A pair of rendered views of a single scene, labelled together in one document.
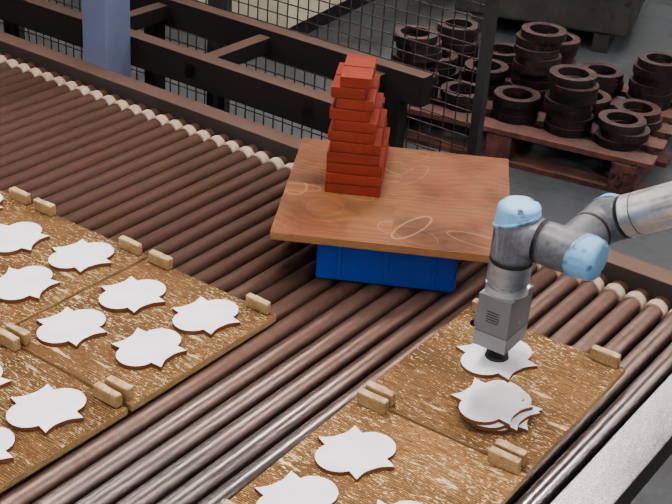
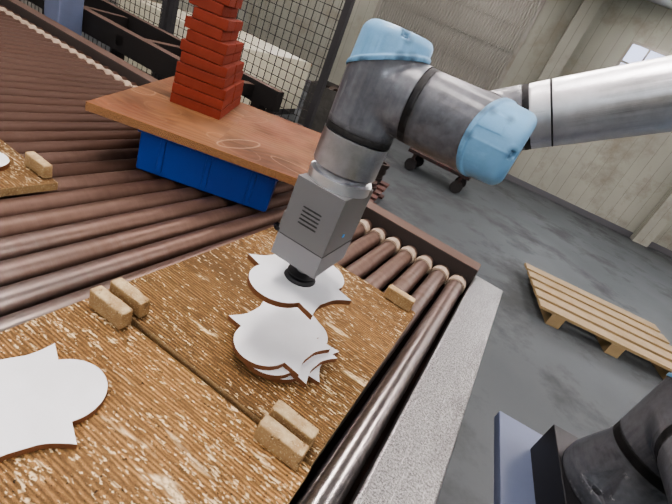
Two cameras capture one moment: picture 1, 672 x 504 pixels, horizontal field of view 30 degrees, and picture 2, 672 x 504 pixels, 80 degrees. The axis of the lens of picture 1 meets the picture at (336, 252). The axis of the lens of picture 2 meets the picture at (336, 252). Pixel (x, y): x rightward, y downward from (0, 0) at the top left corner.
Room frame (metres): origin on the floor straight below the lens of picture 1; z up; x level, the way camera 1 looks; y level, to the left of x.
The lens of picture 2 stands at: (1.44, -0.20, 1.33)
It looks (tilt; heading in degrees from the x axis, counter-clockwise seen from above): 27 degrees down; 344
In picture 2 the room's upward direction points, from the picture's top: 24 degrees clockwise
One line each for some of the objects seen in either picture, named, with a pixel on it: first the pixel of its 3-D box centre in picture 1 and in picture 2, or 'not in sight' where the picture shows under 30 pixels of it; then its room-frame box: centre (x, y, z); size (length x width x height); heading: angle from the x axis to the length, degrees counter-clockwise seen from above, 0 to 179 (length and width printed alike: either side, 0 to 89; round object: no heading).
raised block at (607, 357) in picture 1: (605, 356); (399, 297); (2.06, -0.54, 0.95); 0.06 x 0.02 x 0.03; 57
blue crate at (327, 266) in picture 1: (391, 233); (222, 153); (2.47, -0.12, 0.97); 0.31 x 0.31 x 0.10; 85
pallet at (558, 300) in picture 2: not in sight; (598, 320); (4.04, -3.43, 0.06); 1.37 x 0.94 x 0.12; 66
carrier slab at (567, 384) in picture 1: (495, 383); (287, 307); (1.97, -0.32, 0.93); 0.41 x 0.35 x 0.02; 147
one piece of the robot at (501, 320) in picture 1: (498, 308); (318, 211); (1.89, -0.29, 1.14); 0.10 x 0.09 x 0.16; 57
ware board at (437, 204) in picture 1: (397, 196); (235, 126); (2.53, -0.13, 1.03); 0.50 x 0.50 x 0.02; 85
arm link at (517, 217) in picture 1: (517, 232); (380, 87); (1.88, -0.30, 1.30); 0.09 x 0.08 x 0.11; 57
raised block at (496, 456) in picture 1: (504, 460); (281, 441); (1.71, -0.31, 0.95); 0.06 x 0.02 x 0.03; 57
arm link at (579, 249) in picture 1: (574, 247); (468, 128); (1.84, -0.39, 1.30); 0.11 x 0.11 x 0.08; 57
